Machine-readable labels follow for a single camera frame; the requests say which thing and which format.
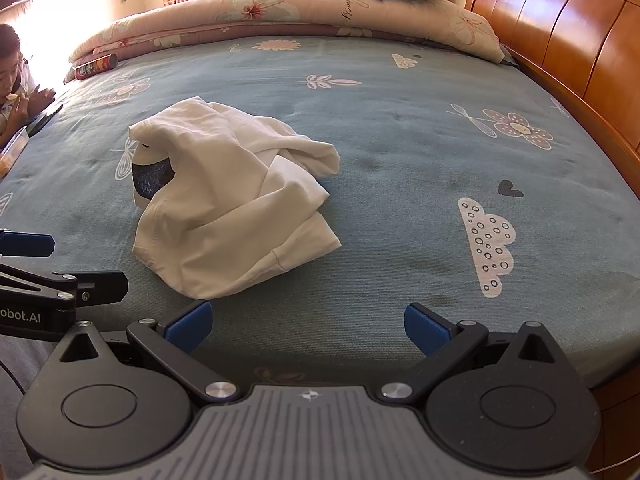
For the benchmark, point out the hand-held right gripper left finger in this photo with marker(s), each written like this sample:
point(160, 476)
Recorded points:
point(187, 326)

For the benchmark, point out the dark smartphone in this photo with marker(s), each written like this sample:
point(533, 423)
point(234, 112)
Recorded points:
point(45, 119)

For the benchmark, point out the red chips can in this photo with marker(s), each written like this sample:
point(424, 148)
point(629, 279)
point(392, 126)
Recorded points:
point(96, 67)

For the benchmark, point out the pink floral folded quilt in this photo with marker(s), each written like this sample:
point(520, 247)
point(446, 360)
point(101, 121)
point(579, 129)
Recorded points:
point(300, 15)

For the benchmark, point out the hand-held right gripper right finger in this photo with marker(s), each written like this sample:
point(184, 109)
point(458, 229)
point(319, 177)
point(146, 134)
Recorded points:
point(425, 330)

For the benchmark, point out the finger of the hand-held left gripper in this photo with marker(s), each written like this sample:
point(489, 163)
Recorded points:
point(27, 245)
point(102, 286)

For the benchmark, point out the orange food pieces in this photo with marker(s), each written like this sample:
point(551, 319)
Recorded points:
point(9, 162)

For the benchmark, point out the clear plastic food container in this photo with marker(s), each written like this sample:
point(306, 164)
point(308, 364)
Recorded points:
point(14, 152)

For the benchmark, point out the white printed long-sleeve shirt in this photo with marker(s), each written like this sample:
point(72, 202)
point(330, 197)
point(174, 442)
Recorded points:
point(225, 215)

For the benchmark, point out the wooden bed headboard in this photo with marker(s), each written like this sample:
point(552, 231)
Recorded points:
point(565, 25)

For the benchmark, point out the small teal cushion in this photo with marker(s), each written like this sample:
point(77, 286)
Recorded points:
point(507, 55)

